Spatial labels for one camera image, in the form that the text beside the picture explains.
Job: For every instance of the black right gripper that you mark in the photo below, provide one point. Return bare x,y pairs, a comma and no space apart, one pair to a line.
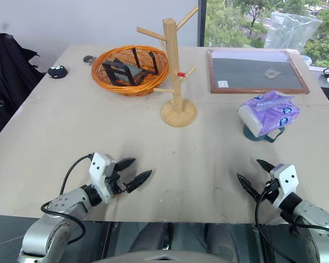
272,189

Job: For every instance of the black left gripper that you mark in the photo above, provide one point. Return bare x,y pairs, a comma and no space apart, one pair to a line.
113,182

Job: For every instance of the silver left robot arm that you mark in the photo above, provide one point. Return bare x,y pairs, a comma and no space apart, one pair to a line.
60,219

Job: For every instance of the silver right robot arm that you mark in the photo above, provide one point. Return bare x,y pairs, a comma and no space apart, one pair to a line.
315,224

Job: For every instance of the dark teal cup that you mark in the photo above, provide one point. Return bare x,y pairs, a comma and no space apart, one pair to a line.
249,134

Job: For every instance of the wooden mug tree stand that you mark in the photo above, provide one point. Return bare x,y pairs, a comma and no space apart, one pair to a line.
174,68

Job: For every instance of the purple tissue pack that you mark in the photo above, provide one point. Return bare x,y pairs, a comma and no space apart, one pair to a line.
271,112

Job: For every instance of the grey robot torso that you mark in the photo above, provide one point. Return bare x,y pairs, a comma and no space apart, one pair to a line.
161,256

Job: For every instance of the orange woven basket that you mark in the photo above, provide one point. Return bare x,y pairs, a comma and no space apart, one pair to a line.
104,79

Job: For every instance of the white label sticker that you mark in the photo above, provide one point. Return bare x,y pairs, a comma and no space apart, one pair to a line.
222,83

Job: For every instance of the black folding stand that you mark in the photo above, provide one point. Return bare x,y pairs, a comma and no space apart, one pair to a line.
120,72

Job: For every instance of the small clear packet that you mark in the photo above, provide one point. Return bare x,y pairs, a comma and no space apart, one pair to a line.
270,73

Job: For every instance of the wood framed blackboard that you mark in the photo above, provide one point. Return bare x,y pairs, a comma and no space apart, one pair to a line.
249,71

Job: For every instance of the red mark tape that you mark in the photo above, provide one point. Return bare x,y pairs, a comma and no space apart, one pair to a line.
182,74

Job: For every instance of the black binder clip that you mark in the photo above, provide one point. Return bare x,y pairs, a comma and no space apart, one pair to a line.
88,59

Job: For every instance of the black toy with eyes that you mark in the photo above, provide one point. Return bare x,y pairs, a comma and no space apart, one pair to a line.
57,71

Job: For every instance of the clear plastic bag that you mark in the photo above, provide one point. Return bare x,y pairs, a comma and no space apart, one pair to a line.
290,30

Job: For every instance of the black jacket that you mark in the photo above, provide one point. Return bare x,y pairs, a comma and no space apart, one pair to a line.
5,76

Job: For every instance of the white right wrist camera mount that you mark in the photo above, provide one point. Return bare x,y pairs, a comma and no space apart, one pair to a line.
286,180

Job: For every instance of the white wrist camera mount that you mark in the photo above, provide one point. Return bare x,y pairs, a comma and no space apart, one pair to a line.
286,180
98,175

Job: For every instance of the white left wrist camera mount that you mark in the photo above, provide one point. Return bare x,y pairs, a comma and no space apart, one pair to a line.
98,175

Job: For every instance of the dark window frame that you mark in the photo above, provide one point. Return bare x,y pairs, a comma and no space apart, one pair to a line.
202,22

